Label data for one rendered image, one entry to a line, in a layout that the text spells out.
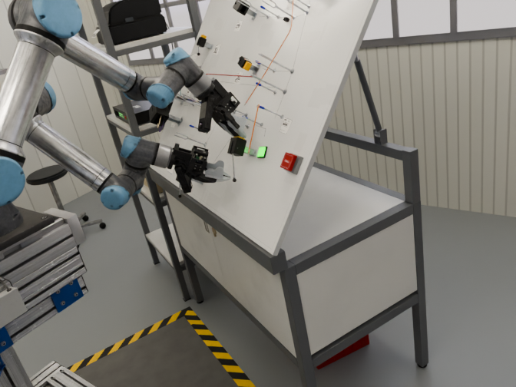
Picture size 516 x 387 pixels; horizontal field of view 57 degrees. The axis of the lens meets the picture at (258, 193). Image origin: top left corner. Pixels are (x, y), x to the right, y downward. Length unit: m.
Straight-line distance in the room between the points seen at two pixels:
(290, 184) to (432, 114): 1.88
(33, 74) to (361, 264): 1.16
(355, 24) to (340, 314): 0.96
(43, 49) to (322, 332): 1.22
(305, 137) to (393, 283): 0.70
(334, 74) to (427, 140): 1.86
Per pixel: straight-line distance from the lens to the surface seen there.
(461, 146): 3.22
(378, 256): 1.75
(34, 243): 1.42
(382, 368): 2.27
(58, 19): 1.27
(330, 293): 1.67
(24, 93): 1.24
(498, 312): 2.58
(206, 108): 1.56
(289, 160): 1.44
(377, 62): 3.24
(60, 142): 1.51
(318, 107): 1.47
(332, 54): 1.53
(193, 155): 1.54
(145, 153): 1.54
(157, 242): 3.09
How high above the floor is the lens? 1.63
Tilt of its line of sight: 24 degrees down
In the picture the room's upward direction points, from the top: 12 degrees counter-clockwise
